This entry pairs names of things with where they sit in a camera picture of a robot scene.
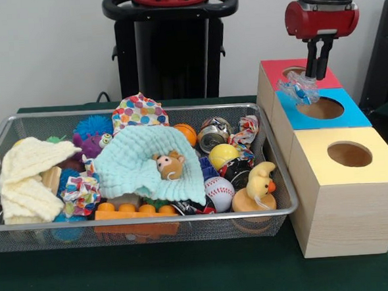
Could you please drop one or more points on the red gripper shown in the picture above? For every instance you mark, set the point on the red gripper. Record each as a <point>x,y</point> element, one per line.
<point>321,24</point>

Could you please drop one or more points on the mint green cloth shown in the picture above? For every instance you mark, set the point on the mint green cloth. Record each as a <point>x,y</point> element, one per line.
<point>123,166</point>

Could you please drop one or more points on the wooden three-hole box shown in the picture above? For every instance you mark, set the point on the wooden three-hole box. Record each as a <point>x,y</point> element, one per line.
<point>349,215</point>

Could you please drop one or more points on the silver mesh bin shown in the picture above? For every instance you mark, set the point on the silver mesh bin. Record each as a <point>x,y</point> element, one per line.
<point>219,229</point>

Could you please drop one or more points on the black panel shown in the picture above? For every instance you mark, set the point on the black panel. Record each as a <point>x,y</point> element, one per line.
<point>383,58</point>

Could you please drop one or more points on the crushed silver drink can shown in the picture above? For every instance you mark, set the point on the crushed silver drink can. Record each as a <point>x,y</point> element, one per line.
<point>213,137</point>

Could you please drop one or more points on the yellow tennis ball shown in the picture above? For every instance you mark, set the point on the yellow tennis ball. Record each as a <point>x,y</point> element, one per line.
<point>224,155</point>

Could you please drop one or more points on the yellow plush duck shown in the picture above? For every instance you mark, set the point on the yellow plush duck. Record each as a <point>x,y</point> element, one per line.
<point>260,184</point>

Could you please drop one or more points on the white toy baseball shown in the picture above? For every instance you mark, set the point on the white toy baseball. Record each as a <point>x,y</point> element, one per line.
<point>220,193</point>

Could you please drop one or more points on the brown plush toy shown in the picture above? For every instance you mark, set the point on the brown plush toy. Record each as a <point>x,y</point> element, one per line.
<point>170,166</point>

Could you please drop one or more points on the polka dot cloth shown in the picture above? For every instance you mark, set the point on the polka dot cloth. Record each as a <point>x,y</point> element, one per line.
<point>139,111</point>

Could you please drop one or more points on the orange building brick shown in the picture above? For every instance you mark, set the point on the orange building brick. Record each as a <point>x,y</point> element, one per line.
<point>135,212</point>

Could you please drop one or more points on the purple spiky monster toy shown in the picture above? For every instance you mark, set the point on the purple spiky monster toy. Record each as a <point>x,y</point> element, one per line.
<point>90,145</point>

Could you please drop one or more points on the dark green tablecloth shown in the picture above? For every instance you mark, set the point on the dark green tablecloth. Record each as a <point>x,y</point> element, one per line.
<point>189,277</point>

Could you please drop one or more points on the cream knitted cloth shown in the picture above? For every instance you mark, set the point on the cream knitted cloth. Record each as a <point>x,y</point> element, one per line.
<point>23,162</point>

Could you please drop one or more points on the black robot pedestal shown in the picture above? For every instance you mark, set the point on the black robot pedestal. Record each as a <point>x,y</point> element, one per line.
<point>172,54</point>

